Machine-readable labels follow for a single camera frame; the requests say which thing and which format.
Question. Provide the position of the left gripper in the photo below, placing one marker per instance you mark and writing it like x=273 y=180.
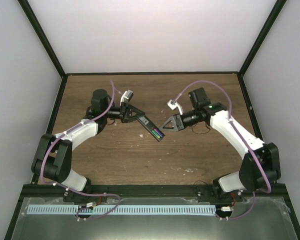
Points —
x=125 y=113

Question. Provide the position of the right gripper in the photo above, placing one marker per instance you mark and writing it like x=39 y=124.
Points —
x=177 y=121

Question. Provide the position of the black remote control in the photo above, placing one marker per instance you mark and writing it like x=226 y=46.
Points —
x=149 y=126

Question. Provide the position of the purple battery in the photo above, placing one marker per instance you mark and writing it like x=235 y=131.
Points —
x=158 y=132

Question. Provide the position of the green battery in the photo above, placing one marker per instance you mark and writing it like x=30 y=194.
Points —
x=156 y=134

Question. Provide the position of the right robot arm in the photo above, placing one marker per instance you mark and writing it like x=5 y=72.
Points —
x=260 y=165

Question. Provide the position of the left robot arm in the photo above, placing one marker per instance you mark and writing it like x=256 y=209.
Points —
x=53 y=157

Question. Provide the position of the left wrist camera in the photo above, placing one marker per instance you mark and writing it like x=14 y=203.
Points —
x=127 y=96

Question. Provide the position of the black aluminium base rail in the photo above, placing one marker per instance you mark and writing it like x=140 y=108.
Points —
x=200 y=192

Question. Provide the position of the light blue slotted cable duct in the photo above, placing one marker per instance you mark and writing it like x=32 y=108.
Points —
x=62 y=209

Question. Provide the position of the black cage frame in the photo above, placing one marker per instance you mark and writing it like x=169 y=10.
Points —
x=279 y=190

